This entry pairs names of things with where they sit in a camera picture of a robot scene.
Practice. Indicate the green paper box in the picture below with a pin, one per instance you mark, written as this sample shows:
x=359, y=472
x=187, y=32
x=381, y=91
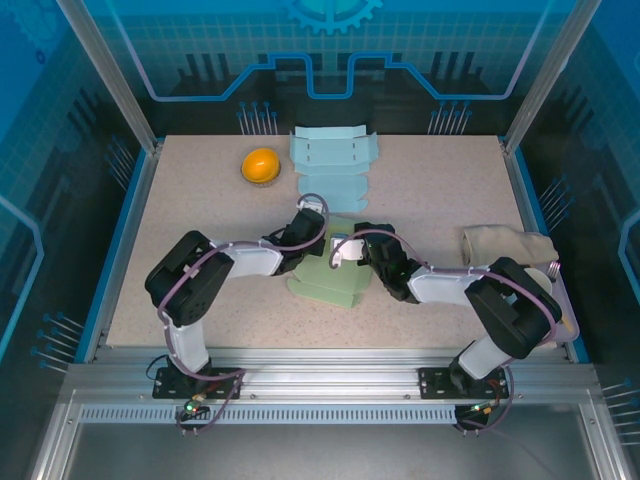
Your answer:
x=330, y=285

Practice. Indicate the blue paper box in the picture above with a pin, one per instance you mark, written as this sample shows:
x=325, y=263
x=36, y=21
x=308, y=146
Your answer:
x=330, y=155

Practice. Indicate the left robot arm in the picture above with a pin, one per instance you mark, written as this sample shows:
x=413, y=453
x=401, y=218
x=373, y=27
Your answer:
x=190, y=280

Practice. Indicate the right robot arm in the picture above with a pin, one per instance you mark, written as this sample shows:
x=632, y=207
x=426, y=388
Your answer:
x=515, y=310

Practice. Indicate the orange dome-shaped tart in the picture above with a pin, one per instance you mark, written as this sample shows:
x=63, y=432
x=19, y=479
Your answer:
x=260, y=165

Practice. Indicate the beige folded cloth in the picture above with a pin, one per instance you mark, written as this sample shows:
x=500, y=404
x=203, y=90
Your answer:
x=510, y=245

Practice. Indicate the metal fork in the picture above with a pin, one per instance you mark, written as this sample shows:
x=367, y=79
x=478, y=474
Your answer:
x=554, y=270

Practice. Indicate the small connector with green light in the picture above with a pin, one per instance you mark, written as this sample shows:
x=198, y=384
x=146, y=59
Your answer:
x=192, y=406
x=480, y=410

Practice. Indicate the lilac plastic tray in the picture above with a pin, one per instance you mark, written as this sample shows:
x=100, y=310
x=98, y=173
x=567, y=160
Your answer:
x=567, y=300

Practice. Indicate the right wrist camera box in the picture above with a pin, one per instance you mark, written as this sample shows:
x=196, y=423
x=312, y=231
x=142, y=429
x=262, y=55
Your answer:
x=350, y=250

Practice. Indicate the aluminium mounting rail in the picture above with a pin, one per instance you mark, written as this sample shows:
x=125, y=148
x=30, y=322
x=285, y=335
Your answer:
x=330, y=370

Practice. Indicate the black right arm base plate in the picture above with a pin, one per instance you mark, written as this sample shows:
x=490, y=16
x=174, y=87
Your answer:
x=435, y=382

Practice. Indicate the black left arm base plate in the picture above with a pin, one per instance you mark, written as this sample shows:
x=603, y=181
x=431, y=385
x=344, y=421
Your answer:
x=227, y=382

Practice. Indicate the aluminium frame post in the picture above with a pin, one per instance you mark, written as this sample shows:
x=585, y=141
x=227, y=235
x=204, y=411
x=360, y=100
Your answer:
x=555, y=75
x=110, y=75

